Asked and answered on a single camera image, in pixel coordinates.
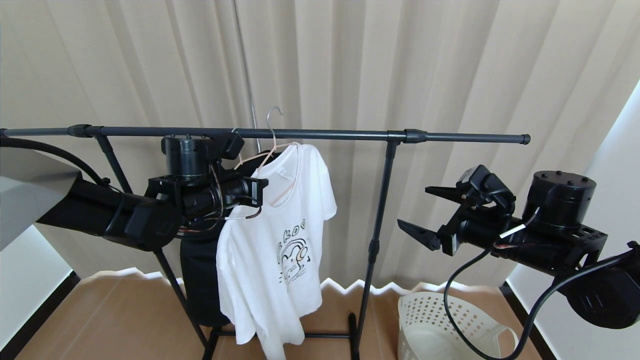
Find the black shorts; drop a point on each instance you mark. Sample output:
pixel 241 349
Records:
pixel 200 280

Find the black clothes rack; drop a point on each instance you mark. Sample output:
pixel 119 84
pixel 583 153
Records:
pixel 325 134

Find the beige curtain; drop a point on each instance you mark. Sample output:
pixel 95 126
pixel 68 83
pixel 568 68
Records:
pixel 400 65

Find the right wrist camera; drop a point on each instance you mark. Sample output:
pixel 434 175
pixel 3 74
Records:
pixel 480 182

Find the pink clothes hanger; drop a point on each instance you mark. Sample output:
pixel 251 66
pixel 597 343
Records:
pixel 260 155
pixel 271 131

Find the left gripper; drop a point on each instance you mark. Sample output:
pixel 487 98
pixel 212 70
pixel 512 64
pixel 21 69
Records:
pixel 252 192

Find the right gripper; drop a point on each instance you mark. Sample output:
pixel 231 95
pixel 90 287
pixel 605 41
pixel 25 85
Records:
pixel 475 234

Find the white garment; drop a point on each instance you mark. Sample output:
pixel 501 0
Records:
pixel 260 260

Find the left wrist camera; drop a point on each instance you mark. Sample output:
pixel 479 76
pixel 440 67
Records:
pixel 232 145

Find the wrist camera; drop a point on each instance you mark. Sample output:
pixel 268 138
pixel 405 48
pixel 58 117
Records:
pixel 232 145
pixel 480 182

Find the white laundry basket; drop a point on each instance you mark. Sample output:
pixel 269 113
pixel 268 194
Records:
pixel 435 310

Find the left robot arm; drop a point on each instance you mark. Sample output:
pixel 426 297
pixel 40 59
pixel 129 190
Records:
pixel 100 215

